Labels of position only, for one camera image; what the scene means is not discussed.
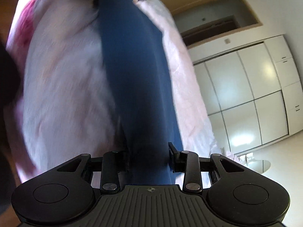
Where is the blue cloth garment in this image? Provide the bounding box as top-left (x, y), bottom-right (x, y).
top-left (98, 0), bottom-right (183, 185)

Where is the round ceiling lamp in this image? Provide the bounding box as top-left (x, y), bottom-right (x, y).
top-left (248, 160), bottom-right (271, 174)

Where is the pink white bed cover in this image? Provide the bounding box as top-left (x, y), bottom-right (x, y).
top-left (5, 0), bottom-right (235, 185)

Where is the white wardrobe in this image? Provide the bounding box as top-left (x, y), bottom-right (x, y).
top-left (194, 35), bottom-right (302, 154)

